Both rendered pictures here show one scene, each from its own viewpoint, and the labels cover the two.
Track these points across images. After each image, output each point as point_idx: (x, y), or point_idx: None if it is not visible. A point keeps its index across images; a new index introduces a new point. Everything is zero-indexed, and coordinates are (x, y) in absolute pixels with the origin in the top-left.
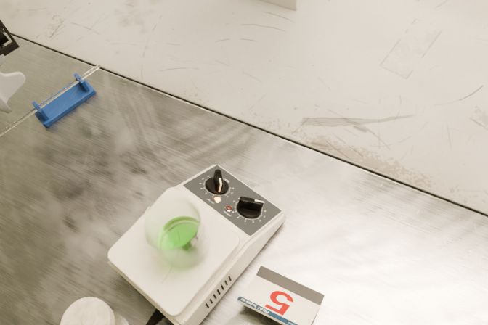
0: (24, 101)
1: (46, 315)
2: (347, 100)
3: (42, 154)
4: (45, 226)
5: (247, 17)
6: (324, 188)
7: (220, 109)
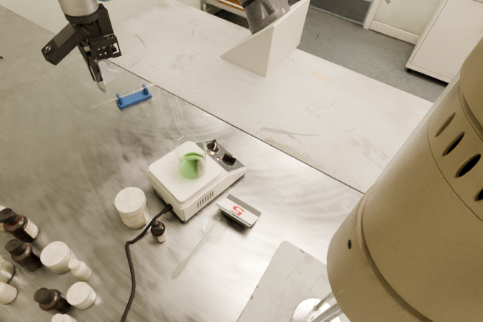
0: (110, 94)
1: (103, 202)
2: (286, 122)
3: (116, 121)
4: (111, 157)
5: (239, 76)
6: (268, 162)
7: (218, 116)
